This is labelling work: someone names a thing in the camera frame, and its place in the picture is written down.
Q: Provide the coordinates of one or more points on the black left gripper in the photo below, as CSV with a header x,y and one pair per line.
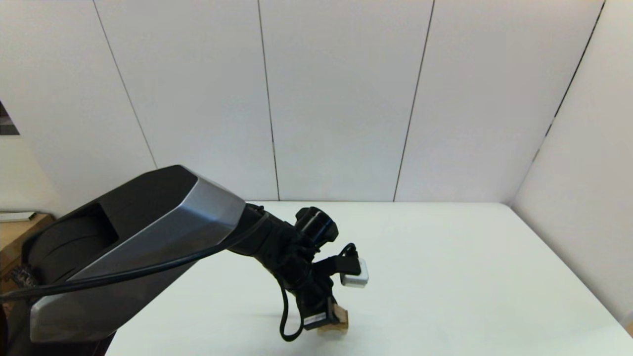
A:
x,y
309,267

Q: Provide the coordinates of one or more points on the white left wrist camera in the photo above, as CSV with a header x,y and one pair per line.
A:
x,y
357,277

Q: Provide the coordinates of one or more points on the rectangular wooden building block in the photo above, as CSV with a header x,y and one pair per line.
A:
x,y
339,325

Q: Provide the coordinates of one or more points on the triangular wooden building block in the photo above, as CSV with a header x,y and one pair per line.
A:
x,y
341,313

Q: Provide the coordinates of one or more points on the tall labelled cardboard box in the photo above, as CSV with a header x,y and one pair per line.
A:
x,y
15,242

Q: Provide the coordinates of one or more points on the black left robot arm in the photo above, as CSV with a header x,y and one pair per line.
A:
x,y
133,232

